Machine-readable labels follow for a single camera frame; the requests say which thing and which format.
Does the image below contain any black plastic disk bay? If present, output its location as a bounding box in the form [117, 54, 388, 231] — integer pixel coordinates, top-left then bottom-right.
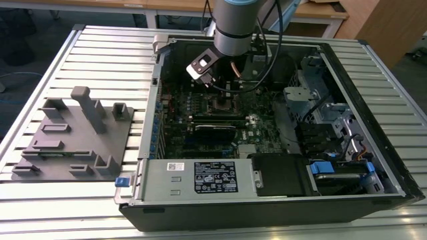
[296, 122, 344, 155]

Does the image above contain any black fan shroud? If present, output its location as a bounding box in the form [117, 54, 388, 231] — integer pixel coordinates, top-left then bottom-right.
[248, 153, 317, 198]

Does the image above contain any thin black case cable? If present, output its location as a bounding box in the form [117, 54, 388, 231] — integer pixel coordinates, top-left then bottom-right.
[301, 91, 332, 123]

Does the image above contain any hard disk in blue carrier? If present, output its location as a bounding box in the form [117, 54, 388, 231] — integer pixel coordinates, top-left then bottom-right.
[307, 161, 375, 197]

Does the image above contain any black chair base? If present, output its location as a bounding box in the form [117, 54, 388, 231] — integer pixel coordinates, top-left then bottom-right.
[411, 47, 427, 62]

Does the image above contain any silver power supply unit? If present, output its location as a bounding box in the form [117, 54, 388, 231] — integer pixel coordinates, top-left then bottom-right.
[132, 158, 260, 202]

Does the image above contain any blue case latch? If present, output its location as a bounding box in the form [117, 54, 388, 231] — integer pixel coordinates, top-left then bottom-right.
[113, 176, 131, 188]

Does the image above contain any CPU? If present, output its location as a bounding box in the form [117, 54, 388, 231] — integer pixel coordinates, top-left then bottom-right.
[212, 99, 235, 111]

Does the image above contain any silver metal drive cage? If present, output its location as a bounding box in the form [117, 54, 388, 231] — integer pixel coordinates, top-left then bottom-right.
[281, 56, 360, 141]

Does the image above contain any wooden desk white frame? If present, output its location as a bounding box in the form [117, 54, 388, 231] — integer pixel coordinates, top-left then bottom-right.
[0, 0, 157, 29]
[145, 0, 351, 39]

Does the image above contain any CPU socket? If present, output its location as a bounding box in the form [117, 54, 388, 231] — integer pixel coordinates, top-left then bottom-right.
[205, 93, 244, 117]

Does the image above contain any wooden cabinet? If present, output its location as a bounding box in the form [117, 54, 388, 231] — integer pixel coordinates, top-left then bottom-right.
[332, 0, 427, 70]

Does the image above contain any black office chair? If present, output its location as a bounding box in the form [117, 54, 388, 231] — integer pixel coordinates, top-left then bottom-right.
[0, 12, 37, 67]

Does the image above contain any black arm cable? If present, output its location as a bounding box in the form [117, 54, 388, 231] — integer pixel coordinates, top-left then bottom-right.
[211, 0, 284, 94]

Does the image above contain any green motherboard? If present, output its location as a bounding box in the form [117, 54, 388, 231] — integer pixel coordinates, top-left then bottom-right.
[156, 83, 301, 160]

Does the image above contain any black PC case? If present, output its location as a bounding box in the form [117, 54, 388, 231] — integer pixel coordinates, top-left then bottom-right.
[112, 33, 427, 232]

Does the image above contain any blue floor cable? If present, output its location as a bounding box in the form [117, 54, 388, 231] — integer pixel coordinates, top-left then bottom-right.
[0, 71, 44, 81]

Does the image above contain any grey parts rack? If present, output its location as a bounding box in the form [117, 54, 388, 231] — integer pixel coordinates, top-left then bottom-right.
[10, 86, 136, 181]

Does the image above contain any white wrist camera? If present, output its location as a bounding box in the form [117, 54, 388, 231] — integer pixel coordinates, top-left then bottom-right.
[185, 48, 221, 88]

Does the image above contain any black graphics card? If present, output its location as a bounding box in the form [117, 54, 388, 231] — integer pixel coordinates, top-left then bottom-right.
[193, 123, 239, 146]

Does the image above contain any black wire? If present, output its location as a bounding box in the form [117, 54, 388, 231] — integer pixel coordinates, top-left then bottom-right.
[343, 133, 364, 157]

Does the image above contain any grey case latch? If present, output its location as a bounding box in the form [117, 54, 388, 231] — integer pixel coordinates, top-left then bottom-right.
[151, 34, 169, 55]

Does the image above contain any black RAM slot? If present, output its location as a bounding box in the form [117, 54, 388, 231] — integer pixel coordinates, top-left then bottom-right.
[192, 114, 247, 121]

